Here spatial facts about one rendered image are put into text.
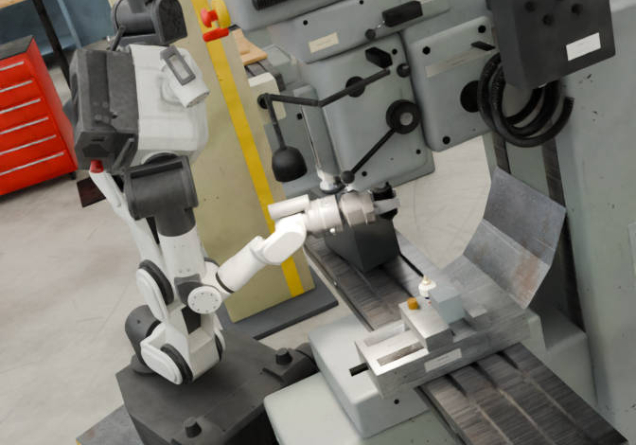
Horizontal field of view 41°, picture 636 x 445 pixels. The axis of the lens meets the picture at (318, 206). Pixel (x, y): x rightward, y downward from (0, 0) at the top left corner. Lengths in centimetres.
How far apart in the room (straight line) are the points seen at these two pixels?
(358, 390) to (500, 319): 38
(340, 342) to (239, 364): 66
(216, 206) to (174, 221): 184
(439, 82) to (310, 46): 30
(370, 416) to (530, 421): 44
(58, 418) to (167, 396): 128
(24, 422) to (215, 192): 132
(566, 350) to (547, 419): 53
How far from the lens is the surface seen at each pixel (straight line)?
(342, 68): 175
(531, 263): 213
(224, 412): 258
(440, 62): 181
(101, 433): 307
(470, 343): 186
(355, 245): 223
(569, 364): 226
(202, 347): 261
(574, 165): 194
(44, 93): 633
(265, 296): 399
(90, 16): 1084
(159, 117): 195
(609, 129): 195
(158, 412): 273
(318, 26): 169
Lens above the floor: 213
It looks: 26 degrees down
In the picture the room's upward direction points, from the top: 17 degrees counter-clockwise
